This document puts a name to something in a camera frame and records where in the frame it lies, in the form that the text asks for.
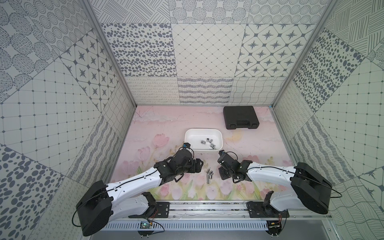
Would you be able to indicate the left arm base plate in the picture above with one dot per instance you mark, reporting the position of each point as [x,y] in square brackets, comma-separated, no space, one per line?
[159,210]

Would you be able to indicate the white vented cable duct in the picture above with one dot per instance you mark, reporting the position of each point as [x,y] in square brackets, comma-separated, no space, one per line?
[242,225]

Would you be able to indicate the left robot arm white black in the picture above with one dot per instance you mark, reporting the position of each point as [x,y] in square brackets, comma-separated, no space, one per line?
[130,198]

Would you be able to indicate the right circuit board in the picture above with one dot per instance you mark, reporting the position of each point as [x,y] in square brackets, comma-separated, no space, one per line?
[273,225]

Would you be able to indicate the circuit board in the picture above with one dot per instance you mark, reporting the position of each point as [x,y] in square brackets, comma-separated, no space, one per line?
[273,225]
[145,225]

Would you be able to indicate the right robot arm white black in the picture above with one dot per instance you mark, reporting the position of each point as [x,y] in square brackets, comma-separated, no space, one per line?
[305,187]

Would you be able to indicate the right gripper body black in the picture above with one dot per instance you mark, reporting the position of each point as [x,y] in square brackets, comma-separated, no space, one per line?
[225,174]

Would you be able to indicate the black plastic tool case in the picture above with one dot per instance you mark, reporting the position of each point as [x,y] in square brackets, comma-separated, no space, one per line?
[237,117]

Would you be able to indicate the white plastic storage box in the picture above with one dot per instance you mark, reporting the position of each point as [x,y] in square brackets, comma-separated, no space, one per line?
[194,137]

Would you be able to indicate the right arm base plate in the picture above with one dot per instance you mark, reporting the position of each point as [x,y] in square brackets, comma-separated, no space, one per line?
[260,210]

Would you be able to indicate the left circuit board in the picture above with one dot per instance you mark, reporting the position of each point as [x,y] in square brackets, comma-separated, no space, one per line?
[145,225]

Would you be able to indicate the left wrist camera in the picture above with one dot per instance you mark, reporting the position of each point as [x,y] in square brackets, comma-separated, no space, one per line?
[186,146]

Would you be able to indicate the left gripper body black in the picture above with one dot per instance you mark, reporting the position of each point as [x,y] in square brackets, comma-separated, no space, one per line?
[195,165]

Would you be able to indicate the aluminium rail frame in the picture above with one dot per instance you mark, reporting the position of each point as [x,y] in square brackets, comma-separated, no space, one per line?
[228,210]

